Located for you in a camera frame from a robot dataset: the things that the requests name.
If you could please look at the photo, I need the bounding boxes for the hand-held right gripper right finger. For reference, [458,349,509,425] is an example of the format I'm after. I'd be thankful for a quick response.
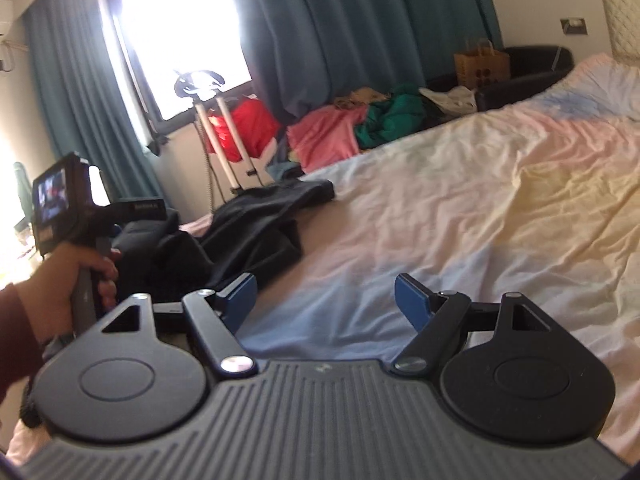
[392,273,551,377]

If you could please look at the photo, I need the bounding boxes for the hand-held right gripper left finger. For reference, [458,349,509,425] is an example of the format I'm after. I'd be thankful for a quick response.
[100,272,258,378]

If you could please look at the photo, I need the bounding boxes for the black pants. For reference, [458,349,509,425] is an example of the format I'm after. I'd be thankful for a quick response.
[112,180,335,311]

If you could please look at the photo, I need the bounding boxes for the person's left forearm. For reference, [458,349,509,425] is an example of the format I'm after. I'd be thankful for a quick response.
[0,282,47,403]

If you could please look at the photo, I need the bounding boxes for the person's left hand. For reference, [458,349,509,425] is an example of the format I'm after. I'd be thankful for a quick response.
[11,247,123,346]

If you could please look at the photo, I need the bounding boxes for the bed with pastel sheet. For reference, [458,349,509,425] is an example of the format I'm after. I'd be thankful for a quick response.
[0,52,640,468]

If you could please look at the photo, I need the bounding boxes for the narrow teal curtain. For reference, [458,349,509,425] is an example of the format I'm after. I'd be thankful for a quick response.
[22,0,167,211]

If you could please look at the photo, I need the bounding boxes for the silver tripod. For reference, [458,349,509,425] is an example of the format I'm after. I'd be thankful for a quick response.
[172,69,273,196]

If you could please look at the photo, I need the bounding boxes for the red bag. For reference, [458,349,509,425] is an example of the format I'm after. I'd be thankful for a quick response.
[207,97,281,163]

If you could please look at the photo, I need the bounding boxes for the pink cloth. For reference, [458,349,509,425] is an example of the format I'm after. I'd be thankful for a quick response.
[287,107,371,173]

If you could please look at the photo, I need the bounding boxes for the green cloth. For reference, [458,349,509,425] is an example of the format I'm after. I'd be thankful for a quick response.
[355,85,436,151]

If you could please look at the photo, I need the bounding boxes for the window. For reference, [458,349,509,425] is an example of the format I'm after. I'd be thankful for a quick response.
[102,0,253,136]

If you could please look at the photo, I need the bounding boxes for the white cloth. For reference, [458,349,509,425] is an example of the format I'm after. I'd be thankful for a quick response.
[420,85,478,121]

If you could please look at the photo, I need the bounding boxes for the tan cloth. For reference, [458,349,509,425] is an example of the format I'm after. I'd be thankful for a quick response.
[335,87,392,112]

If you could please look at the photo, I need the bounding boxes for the brown paper bag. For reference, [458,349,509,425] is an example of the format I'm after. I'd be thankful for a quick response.
[454,39,511,90]

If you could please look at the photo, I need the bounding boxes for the black armchair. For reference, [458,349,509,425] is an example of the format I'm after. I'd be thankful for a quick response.
[427,46,573,113]

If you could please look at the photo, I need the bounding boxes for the wide teal curtain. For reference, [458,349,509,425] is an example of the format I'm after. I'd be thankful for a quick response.
[220,0,506,126]

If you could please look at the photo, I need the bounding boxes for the quilted cream headboard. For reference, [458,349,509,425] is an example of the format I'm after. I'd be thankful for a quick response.
[598,0,640,63]

